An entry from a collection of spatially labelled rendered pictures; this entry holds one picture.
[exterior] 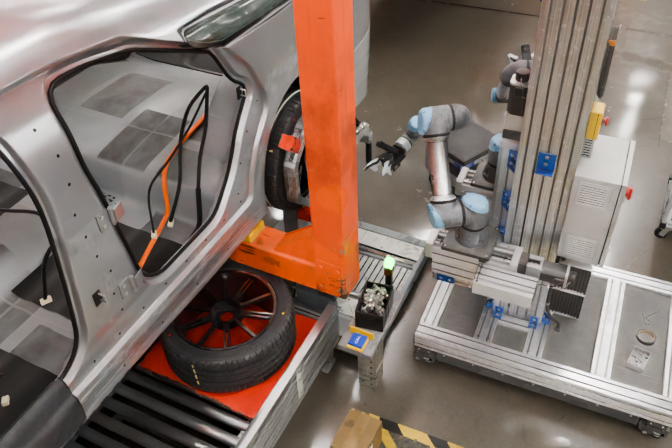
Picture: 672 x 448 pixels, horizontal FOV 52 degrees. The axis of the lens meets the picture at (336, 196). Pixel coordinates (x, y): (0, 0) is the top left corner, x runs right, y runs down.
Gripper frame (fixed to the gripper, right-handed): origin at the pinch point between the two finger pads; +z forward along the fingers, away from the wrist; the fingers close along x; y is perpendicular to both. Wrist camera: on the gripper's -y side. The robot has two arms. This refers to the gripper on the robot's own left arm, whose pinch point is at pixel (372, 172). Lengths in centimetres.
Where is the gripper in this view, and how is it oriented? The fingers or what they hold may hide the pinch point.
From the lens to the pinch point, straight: 337.3
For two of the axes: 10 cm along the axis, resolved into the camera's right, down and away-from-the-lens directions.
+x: -5.6, -2.0, 8.0
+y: 4.9, 7.0, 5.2
